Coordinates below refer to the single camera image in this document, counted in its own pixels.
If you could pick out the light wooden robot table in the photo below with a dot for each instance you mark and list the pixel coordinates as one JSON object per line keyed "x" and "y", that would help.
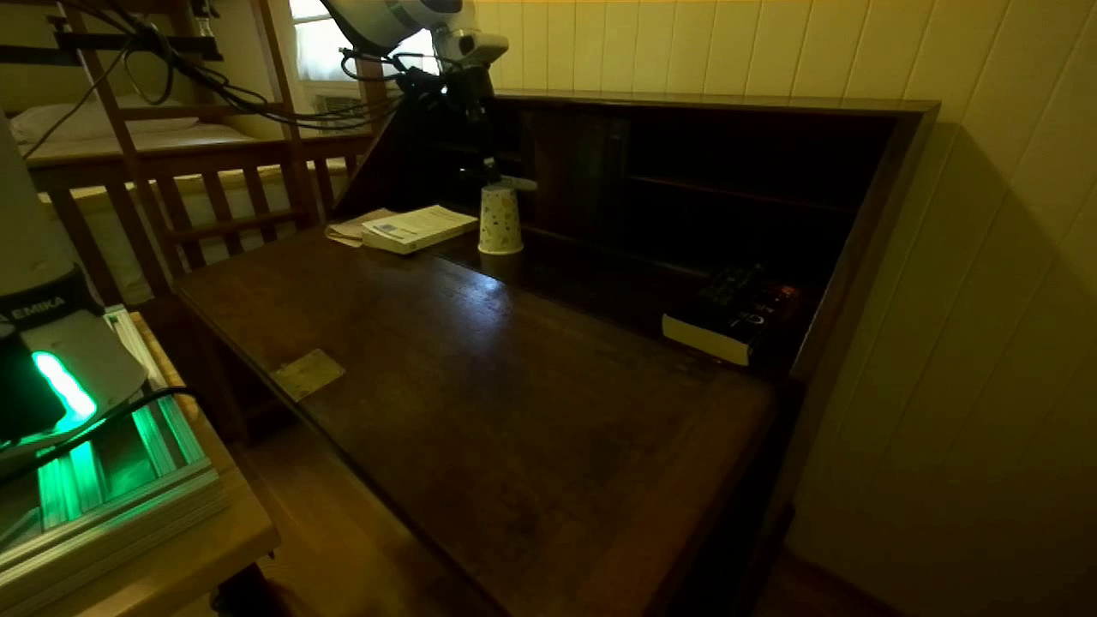
{"x": 218, "y": 535}

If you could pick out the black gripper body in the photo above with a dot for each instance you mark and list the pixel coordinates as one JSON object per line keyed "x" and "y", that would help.
{"x": 452, "y": 106}

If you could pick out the brown paper envelope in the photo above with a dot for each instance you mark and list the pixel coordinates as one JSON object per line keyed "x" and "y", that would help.
{"x": 347, "y": 227}

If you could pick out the white paper cup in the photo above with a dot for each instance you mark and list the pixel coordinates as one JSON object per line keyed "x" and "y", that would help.
{"x": 503, "y": 225}

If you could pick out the small paper note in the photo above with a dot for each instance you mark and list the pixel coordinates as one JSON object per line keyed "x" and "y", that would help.
{"x": 311, "y": 375}

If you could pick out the white bed mattress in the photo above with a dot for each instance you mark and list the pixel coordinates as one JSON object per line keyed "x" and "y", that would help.
{"x": 79, "y": 126}

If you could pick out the bright window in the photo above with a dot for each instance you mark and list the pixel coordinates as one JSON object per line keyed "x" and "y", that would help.
{"x": 314, "y": 46}

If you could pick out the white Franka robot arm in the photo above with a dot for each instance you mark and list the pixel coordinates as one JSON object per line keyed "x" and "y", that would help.
{"x": 395, "y": 23}

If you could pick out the black box with white edge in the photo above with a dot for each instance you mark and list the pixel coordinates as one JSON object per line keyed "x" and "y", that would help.
{"x": 731, "y": 313}

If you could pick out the green lit robot mounting platform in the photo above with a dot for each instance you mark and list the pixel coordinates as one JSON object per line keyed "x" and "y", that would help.
{"x": 126, "y": 466}

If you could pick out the wooden slatted chair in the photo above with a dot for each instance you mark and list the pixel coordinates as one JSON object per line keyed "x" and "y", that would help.
{"x": 218, "y": 171}

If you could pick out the dark wooden secretary desk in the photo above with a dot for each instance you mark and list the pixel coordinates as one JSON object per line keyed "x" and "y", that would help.
{"x": 517, "y": 434}

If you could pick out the white paperback book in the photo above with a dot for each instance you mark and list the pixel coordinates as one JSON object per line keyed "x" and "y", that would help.
{"x": 420, "y": 227}

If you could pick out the white window air conditioner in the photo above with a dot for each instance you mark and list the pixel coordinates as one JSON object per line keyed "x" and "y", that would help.
{"x": 338, "y": 106}

